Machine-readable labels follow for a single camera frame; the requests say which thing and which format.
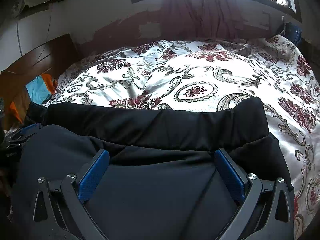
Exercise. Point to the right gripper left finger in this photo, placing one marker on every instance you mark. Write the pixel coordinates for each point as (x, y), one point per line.
(59, 206)

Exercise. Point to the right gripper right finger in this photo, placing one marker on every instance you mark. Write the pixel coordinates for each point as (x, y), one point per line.
(265, 210)

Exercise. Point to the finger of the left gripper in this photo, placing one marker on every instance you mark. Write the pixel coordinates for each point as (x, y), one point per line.
(10, 145)
(24, 132)

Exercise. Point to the black garment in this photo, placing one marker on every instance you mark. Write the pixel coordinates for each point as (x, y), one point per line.
(161, 182)

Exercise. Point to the orange blue brown pillow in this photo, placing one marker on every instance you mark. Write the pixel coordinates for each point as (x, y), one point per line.
(37, 91)

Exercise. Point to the wooden headboard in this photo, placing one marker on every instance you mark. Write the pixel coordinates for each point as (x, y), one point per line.
(52, 57)

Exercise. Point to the floral white red bedspread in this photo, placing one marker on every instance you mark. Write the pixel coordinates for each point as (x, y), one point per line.
(213, 76)

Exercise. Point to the blue bag by bed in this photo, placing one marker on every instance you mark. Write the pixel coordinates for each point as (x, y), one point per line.
(291, 32)

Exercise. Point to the right pink curtain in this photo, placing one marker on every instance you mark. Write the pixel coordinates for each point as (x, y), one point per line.
(221, 19)

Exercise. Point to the pink curtain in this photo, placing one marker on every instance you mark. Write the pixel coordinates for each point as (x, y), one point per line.
(181, 19)
(221, 19)

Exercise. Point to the left pink curtain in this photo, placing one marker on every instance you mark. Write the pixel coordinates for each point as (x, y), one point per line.
(181, 19)

